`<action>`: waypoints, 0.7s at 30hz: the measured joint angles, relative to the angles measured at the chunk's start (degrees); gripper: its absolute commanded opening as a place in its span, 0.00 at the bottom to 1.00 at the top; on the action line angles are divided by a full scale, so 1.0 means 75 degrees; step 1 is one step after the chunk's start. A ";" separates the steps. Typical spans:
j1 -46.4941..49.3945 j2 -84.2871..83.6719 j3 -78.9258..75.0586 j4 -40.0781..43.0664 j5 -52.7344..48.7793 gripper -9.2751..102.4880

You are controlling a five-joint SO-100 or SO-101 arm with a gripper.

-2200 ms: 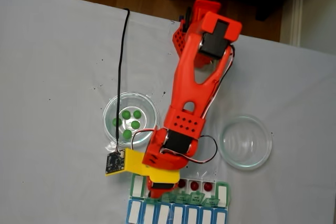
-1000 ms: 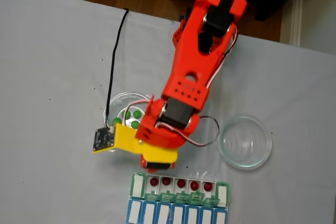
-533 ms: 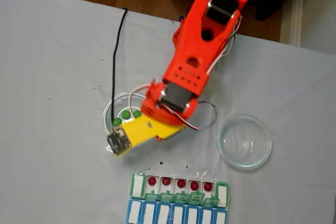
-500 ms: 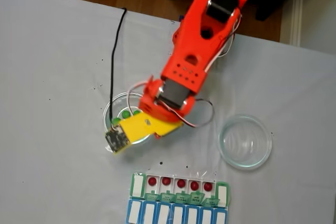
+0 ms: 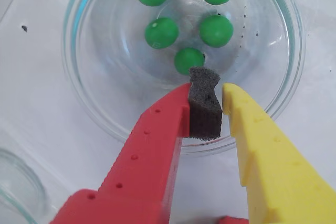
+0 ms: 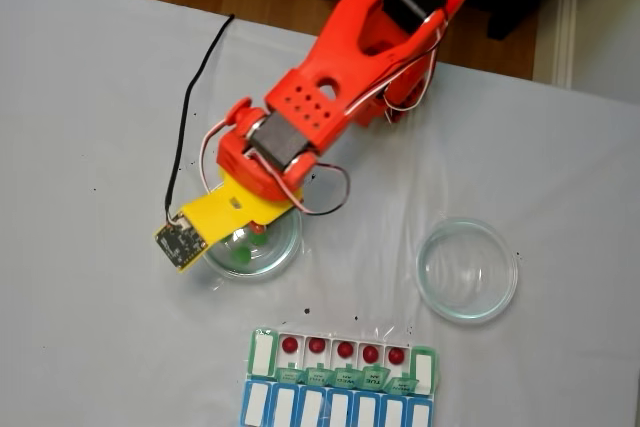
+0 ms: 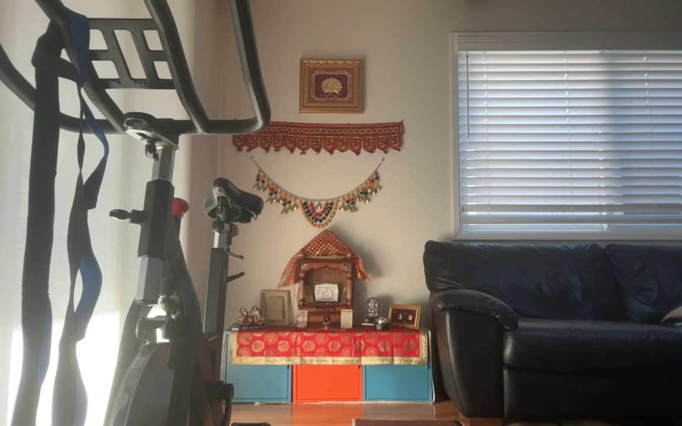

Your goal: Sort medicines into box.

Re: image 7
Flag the blue hanging strap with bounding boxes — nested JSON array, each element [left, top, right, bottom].
[[51, 9, 111, 426]]

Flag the pair of painted figurines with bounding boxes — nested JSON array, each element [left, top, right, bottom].
[[237, 306, 266, 330]]

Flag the red embroidered wall hanging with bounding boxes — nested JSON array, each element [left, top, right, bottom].
[[233, 121, 404, 156]]

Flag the gold framed lotus picture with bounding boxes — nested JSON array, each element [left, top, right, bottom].
[[300, 57, 365, 114]]

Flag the beaded garland wall hanging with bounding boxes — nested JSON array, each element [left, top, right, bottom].
[[250, 156, 385, 229]]

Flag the small dark framed picture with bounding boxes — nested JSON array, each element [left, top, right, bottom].
[[388, 304, 422, 330]]

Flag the gold photo frame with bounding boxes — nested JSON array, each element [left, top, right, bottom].
[[260, 289, 292, 327]]

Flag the red gold patterned cloth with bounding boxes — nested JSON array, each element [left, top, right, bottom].
[[227, 327, 430, 366]]

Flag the white window blinds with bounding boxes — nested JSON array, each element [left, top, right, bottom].
[[452, 33, 682, 240]]

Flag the wooden home shrine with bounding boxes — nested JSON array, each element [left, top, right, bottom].
[[278, 230, 371, 329]]

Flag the black leather sofa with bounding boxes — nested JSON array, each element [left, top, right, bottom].
[[423, 240, 682, 422]]

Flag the black exercise bike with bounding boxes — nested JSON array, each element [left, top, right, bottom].
[[0, 0, 272, 426]]

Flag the orange storage cube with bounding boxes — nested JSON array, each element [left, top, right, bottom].
[[293, 363, 363, 404]]

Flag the black hanging strap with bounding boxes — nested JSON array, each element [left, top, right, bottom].
[[12, 24, 63, 426]]

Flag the blue storage cube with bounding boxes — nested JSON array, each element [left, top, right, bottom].
[[224, 362, 292, 404], [363, 363, 434, 404]]

